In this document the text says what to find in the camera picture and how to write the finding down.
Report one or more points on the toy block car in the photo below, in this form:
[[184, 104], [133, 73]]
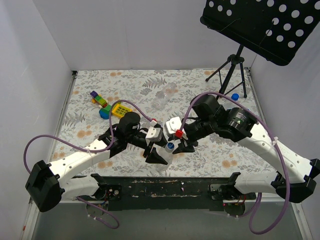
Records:
[[98, 99]]

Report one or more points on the clear plastic bottle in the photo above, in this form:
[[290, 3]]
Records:
[[162, 97], [168, 156]]

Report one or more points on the blue white bottle cap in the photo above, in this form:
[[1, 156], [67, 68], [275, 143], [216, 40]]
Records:
[[170, 147]]

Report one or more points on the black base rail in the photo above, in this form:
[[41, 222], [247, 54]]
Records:
[[173, 193]]

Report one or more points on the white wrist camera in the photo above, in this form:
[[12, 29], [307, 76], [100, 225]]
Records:
[[173, 129], [154, 134]]

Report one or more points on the black music stand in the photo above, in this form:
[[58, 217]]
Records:
[[273, 29]]

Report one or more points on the clear bottle blue label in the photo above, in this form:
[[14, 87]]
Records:
[[229, 104]]

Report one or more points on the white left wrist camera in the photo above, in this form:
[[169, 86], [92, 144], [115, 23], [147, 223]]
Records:
[[154, 134]]

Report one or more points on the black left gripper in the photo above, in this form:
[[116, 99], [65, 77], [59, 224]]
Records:
[[148, 149]]

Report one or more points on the yellow window toy block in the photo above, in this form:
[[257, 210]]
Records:
[[120, 110]]

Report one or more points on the green blue toy blocks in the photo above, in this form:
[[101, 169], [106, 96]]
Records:
[[104, 111]]

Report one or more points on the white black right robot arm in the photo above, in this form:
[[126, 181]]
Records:
[[293, 173]]

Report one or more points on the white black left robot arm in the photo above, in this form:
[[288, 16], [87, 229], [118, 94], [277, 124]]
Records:
[[49, 183]]

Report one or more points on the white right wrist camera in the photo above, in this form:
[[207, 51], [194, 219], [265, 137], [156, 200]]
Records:
[[173, 129]]

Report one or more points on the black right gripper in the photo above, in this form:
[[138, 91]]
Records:
[[184, 139]]

